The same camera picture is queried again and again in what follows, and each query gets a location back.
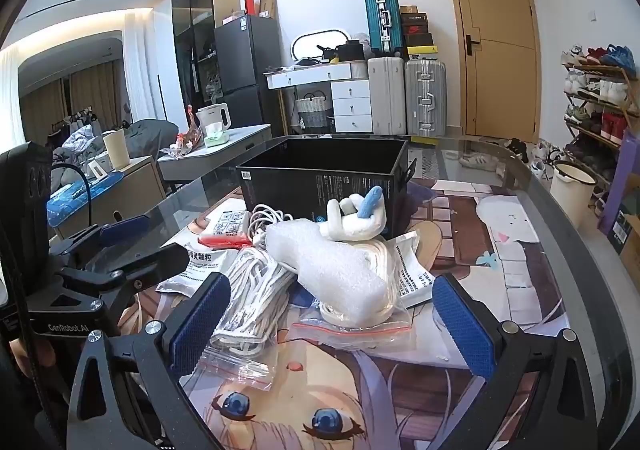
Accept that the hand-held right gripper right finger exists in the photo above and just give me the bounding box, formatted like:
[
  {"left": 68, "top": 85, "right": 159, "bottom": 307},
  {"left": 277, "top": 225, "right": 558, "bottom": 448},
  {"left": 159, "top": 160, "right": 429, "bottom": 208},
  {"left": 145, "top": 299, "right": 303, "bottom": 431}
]
[{"left": 432, "top": 274, "right": 598, "bottom": 450}]

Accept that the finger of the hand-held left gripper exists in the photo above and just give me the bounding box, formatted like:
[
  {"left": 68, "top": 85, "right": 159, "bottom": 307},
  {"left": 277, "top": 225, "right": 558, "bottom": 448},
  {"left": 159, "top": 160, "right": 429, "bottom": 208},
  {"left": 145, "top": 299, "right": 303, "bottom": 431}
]
[
  {"left": 57, "top": 244, "right": 190, "bottom": 312},
  {"left": 62, "top": 215, "right": 153, "bottom": 257}
]

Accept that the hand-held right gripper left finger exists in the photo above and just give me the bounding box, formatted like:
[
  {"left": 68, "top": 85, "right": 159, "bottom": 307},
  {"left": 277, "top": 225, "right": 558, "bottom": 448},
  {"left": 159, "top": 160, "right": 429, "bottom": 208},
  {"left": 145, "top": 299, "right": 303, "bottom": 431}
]
[{"left": 66, "top": 272, "right": 232, "bottom": 450}]

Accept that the zip bag of white cables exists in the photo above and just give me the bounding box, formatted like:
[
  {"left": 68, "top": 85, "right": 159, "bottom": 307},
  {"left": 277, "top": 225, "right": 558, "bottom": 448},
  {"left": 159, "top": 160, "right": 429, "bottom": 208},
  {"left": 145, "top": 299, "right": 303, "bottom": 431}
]
[{"left": 192, "top": 246, "right": 303, "bottom": 392}]

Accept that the red and white packet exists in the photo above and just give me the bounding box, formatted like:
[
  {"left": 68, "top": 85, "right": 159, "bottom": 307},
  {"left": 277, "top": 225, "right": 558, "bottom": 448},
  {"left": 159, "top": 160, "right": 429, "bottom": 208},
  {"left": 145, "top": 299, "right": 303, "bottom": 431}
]
[{"left": 197, "top": 209, "right": 257, "bottom": 250}]

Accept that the zip bag of white rope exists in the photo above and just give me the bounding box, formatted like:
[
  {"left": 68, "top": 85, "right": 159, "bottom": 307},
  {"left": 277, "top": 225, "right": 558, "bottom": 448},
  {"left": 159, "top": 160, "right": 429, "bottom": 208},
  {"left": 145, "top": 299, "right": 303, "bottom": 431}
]
[{"left": 290, "top": 235, "right": 420, "bottom": 353}]

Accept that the white charger cable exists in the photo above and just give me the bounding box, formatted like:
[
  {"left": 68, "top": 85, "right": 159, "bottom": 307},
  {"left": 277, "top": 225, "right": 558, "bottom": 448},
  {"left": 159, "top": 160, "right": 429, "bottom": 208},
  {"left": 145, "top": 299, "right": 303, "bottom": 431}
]
[{"left": 248, "top": 202, "right": 301, "bottom": 248}]

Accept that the white bubble wrap roll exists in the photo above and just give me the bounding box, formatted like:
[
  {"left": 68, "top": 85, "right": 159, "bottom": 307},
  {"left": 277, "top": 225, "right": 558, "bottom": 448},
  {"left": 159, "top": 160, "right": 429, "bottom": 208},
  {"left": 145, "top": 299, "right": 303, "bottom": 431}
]
[{"left": 264, "top": 219, "right": 390, "bottom": 322}]

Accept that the white and blue plush toy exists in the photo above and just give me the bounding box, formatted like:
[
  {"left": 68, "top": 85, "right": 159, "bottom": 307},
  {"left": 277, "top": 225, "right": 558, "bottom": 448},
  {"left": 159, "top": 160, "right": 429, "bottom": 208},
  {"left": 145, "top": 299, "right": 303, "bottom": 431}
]
[{"left": 320, "top": 185, "right": 387, "bottom": 242}]

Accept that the black cardboard box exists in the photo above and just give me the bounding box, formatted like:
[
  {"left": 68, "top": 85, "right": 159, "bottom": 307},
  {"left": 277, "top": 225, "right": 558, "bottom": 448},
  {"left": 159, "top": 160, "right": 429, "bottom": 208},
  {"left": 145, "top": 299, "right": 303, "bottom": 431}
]
[{"left": 235, "top": 137, "right": 417, "bottom": 242}]

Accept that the person's left hand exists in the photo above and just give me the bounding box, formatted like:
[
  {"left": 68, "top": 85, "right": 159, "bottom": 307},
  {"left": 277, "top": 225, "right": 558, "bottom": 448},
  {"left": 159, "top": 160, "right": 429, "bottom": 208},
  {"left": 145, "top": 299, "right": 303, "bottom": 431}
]
[{"left": 7, "top": 337, "right": 57, "bottom": 382}]

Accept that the wooden cabinet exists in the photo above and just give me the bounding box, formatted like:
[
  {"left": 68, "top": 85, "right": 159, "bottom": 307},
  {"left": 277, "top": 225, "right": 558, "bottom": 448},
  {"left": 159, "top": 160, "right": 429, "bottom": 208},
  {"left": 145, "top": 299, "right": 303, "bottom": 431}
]
[{"left": 47, "top": 155, "right": 168, "bottom": 241}]

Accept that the white sachet with large print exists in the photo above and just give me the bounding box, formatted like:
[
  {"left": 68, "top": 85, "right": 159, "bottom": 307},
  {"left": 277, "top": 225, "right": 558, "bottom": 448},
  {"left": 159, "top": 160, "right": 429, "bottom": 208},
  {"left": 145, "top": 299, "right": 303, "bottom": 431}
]
[{"left": 155, "top": 241, "right": 241, "bottom": 297}]

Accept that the blue plastic package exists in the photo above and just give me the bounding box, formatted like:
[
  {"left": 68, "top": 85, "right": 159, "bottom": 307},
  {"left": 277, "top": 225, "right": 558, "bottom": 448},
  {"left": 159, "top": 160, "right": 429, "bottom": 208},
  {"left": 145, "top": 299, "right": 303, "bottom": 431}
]
[{"left": 47, "top": 172, "right": 126, "bottom": 217}]

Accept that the white sachet with small print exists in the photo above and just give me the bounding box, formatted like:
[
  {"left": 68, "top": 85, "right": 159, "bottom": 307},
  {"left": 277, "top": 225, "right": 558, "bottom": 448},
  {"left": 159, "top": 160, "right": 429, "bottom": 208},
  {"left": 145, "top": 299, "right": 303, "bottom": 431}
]
[{"left": 389, "top": 230, "right": 437, "bottom": 310}]

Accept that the cream cylindrical container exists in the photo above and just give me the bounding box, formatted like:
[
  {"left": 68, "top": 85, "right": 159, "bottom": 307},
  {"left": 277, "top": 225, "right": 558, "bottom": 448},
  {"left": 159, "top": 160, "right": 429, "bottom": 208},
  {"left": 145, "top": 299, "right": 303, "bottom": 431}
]
[{"left": 102, "top": 128, "right": 132, "bottom": 170}]

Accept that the printed cartoon desk mat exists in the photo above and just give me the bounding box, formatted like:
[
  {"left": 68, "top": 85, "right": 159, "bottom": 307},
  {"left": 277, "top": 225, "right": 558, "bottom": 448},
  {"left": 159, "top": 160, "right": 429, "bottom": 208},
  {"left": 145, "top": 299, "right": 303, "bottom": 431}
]
[{"left": 127, "top": 177, "right": 571, "bottom": 450}]

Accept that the pile of clothes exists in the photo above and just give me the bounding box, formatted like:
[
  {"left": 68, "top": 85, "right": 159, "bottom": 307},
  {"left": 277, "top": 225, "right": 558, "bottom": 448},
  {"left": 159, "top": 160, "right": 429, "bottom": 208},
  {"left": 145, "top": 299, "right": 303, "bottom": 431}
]
[{"left": 50, "top": 125, "right": 103, "bottom": 181}]

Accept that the dark grey cloth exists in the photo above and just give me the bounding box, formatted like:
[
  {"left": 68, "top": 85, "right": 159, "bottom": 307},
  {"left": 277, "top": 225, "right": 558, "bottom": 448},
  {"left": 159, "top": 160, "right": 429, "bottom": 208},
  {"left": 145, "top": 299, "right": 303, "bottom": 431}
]
[{"left": 122, "top": 119, "right": 178, "bottom": 158}]

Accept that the red plastic wrapper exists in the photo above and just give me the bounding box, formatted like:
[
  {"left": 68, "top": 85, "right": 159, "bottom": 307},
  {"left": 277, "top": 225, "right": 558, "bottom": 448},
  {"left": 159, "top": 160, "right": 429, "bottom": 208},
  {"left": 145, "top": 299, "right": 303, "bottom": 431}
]
[{"left": 170, "top": 105, "right": 208, "bottom": 158}]

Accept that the grey side table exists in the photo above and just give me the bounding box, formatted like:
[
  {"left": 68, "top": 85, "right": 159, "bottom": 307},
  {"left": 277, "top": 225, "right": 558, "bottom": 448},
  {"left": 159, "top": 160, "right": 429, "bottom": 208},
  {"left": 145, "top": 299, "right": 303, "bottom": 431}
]
[{"left": 156, "top": 124, "right": 273, "bottom": 191}]

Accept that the green tissue pack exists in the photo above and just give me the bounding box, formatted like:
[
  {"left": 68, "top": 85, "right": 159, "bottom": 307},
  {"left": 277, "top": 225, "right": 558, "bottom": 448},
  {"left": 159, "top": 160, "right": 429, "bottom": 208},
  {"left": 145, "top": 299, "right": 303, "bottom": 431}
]
[{"left": 202, "top": 126, "right": 231, "bottom": 147}]

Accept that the brown curtain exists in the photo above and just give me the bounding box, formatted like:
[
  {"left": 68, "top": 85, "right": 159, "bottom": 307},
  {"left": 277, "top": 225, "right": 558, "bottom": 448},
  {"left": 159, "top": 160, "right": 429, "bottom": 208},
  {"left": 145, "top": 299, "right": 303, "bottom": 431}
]
[{"left": 20, "top": 60, "right": 126, "bottom": 133}]

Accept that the white electric kettle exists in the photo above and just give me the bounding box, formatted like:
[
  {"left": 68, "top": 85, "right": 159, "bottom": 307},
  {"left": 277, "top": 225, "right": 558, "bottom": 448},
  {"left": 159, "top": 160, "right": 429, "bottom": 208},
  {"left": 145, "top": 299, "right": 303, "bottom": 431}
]
[{"left": 195, "top": 103, "right": 231, "bottom": 136}]

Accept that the white sneakers pair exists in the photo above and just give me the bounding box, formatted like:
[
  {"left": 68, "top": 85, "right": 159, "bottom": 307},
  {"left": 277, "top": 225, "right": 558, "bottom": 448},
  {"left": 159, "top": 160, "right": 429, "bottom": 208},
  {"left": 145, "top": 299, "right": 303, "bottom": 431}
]
[{"left": 459, "top": 150, "right": 502, "bottom": 172}]

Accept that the white curtain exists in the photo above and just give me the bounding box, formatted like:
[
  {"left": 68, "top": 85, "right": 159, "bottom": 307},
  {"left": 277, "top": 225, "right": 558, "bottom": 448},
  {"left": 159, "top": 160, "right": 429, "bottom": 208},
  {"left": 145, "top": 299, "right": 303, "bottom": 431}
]
[{"left": 122, "top": 10, "right": 161, "bottom": 121}]

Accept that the white bucket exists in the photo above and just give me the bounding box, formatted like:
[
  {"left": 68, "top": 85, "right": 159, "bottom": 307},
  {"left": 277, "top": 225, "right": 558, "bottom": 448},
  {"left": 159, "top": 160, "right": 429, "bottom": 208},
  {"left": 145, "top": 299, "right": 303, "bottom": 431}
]
[{"left": 549, "top": 162, "right": 598, "bottom": 230}]

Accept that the black shoes pair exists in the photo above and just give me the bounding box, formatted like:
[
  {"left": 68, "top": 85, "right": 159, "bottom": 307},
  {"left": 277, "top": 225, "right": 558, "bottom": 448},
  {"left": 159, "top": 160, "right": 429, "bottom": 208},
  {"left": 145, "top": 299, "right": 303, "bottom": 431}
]
[{"left": 504, "top": 137, "right": 529, "bottom": 162}]

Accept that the black glass cabinet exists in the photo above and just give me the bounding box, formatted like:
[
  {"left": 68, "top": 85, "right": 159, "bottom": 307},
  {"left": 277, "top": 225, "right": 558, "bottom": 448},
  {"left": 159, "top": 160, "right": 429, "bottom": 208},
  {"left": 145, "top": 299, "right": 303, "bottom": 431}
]
[{"left": 171, "top": 0, "right": 241, "bottom": 123}]

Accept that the dark grey fridge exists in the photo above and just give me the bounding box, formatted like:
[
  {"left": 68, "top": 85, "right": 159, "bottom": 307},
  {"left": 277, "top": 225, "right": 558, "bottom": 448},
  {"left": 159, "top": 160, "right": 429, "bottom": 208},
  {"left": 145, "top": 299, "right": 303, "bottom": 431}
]
[{"left": 214, "top": 14, "right": 286, "bottom": 131}]

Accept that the purple box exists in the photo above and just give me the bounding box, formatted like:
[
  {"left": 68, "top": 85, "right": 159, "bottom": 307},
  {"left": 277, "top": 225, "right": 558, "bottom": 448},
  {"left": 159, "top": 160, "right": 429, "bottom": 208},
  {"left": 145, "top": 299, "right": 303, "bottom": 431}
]
[{"left": 597, "top": 127, "right": 640, "bottom": 237}]

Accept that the wicker basket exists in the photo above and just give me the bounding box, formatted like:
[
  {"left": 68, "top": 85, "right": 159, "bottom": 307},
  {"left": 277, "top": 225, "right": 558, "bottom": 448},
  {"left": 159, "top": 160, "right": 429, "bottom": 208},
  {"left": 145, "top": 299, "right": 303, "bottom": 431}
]
[{"left": 294, "top": 92, "right": 333, "bottom": 130}]

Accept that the silver suitcase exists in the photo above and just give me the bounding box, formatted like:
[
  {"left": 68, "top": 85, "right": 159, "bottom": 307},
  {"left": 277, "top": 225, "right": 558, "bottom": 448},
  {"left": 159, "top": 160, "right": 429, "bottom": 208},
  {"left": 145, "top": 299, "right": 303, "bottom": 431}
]
[{"left": 404, "top": 57, "right": 447, "bottom": 137}]

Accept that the white suitcase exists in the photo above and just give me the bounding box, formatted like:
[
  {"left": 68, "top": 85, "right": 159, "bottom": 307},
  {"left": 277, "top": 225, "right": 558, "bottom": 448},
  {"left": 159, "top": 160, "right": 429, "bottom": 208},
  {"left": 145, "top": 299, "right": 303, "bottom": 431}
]
[{"left": 367, "top": 56, "right": 407, "bottom": 136}]

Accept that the white vanity desk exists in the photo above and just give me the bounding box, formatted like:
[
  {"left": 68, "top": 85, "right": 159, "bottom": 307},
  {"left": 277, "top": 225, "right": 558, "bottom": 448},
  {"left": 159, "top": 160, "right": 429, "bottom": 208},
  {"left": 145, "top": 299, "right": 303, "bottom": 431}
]
[{"left": 264, "top": 61, "right": 373, "bottom": 133}]

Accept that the wooden shoe rack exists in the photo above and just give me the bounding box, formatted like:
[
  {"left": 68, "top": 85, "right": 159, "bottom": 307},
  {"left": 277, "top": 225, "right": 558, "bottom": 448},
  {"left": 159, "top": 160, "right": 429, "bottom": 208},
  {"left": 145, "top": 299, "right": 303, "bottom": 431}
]
[{"left": 560, "top": 44, "right": 640, "bottom": 191}]

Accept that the oval mirror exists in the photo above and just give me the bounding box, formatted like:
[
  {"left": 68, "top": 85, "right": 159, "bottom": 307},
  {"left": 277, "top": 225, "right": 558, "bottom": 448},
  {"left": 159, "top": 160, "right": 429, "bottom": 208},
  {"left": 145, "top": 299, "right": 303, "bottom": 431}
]
[{"left": 291, "top": 28, "right": 353, "bottom": 65}]

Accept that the black bag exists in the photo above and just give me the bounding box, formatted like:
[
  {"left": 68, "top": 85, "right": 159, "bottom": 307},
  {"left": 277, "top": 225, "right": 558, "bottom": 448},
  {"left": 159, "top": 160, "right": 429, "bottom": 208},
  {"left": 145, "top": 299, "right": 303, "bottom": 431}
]
[{"left": 335, "top": 41, "right": 366, "bottom": 62}]

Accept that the wooden door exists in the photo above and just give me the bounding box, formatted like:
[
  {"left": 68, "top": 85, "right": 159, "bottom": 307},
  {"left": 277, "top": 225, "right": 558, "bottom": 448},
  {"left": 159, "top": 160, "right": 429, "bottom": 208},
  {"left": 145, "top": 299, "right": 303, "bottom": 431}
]
[{"left": 441, "top": 0, "right": 542, "bottom": 138}]

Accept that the teal suitcase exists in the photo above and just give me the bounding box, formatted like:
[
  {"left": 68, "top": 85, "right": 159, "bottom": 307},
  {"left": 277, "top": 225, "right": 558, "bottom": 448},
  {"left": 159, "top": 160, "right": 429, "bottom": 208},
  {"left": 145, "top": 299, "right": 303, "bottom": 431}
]
[{"left": 364, "top": 0, "right": 403, "bottom": 57}]

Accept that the black cable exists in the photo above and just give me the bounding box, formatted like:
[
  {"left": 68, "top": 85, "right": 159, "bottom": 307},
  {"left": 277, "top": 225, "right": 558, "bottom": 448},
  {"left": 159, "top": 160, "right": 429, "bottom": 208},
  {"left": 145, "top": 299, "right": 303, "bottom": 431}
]
[{"left": 64, "top": 164, "right": 95, "bottom": 232}]

